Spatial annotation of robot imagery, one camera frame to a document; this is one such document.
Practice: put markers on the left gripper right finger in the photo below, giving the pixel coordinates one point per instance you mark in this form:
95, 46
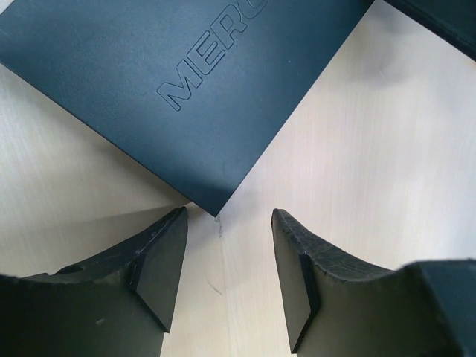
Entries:
336, 304

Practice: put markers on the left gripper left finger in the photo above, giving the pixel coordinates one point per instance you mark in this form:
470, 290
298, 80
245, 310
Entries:
119, 302

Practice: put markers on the black network switch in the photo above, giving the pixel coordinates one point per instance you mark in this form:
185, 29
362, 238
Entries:
451, 20
193, 90

